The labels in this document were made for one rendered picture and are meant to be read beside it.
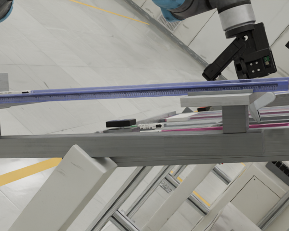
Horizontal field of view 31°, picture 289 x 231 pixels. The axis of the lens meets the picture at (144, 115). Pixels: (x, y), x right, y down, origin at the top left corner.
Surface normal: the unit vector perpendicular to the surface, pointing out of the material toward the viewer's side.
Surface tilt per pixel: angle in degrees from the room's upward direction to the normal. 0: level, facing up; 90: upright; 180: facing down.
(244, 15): 67
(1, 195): 0
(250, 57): 90
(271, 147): 90
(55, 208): 90
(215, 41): 90
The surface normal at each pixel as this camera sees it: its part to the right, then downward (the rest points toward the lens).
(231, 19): -0.46, 0.13
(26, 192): 0.60, -0.76
